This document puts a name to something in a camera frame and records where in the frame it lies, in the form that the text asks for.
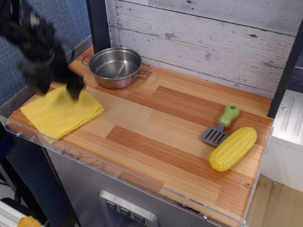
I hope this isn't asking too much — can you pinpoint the silver oven control panel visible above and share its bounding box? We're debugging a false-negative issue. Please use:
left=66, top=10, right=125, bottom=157
left=99, top=190, right=159, bottom=227

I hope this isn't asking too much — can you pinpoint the yellow towel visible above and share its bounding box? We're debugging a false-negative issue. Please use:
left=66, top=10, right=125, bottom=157
left=20, top=85, right=104, bottom=144

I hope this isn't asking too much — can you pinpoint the clear acrylic table guard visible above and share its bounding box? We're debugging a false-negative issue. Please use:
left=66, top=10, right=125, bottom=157
left=1, top=58, right=273, bottom=227

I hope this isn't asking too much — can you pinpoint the black frame post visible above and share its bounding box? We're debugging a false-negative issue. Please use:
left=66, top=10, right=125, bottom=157
left=267, top=16, right=303, bottom=118
left=86, top=0, right=111, bottom=53

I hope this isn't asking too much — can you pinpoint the black left frame post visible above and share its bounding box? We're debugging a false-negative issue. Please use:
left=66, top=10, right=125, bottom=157
left=86, top=0, right=111, bottom=53

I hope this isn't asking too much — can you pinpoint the yellow plastic corn cob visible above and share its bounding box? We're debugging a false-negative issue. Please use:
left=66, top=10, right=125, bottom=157
left=209, top=127, right=257, bottom=172

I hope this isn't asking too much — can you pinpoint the green handled grey spatula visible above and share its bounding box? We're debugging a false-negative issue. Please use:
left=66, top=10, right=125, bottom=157
left=201, top=104, right=240, bottom=147

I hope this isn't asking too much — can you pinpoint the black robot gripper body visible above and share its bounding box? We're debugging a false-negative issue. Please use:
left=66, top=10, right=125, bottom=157
left=0, top=0, right=71, bottom=83

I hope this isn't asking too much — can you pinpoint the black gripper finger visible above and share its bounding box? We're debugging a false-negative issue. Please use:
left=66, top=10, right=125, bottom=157
left=27, top=70, right=52, bottom=94
left=66, top=76, right=86, bottom=100

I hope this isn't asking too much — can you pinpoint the stainless steel cabinet front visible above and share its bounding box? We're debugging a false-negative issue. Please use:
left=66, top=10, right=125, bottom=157
left=46, top=149, right=213, bottom=227

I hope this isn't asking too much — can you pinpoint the black right frame post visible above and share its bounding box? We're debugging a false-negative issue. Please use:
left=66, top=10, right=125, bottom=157
left=267, top=16, right=303, bottom=118

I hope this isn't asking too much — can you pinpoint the white ridged appliance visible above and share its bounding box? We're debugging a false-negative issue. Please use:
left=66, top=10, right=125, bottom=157
left=261, top=90, right=303, bottom=191

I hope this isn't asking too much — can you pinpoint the small steel pot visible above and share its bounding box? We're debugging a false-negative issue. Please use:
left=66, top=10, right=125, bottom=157
left=81, top=47, right=152, bottom=89

